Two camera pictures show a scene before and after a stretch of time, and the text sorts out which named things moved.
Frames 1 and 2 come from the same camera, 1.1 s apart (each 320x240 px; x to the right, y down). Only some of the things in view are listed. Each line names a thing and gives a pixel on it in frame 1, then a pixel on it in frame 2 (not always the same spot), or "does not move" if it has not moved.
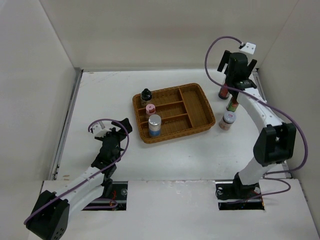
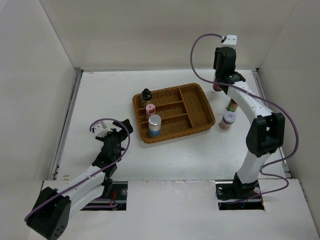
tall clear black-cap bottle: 223,93 -> 216,87
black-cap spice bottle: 146,97 does not move
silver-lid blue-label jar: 154,122 does not move
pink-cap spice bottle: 150,109 does not move
